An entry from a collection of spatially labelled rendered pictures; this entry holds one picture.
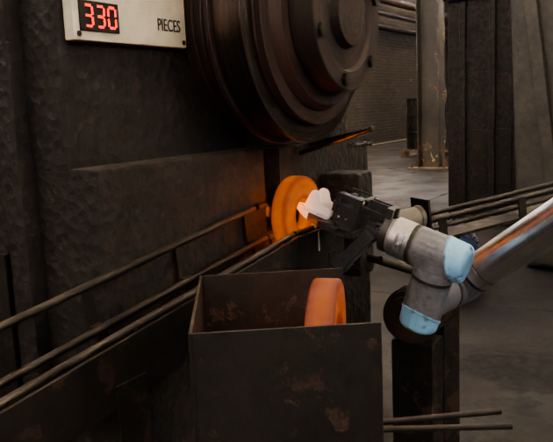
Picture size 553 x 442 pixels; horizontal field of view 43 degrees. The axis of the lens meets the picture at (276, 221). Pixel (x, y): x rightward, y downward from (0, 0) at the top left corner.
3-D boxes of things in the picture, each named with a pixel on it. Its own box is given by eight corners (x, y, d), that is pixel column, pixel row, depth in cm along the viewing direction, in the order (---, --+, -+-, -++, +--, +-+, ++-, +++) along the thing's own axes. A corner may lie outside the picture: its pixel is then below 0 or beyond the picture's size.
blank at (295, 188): (288, 267, 142) (302, 268, 141) (261, 213, 133) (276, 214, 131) (316, 213, 151) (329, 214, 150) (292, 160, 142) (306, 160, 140)
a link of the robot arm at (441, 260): (454, 295, 123) (468, 251, 120) (398, 270, 128) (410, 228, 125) (468, 281, 129) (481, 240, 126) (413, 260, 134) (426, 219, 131)
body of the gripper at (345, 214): (350, 186, 138) (405, 206, 133) (340, 225, 141) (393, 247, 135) (333, 190, 132) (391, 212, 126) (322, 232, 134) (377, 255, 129)
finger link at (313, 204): (300, 181, 140) (340, 196, 135) (293, 209, 141) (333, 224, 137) (292, 182, 137) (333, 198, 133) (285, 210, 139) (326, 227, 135)
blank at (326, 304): (306, 264, 78) (336, 264, 77) (322, 291, 92) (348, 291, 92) (298, 408, 73) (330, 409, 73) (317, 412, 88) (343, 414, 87)
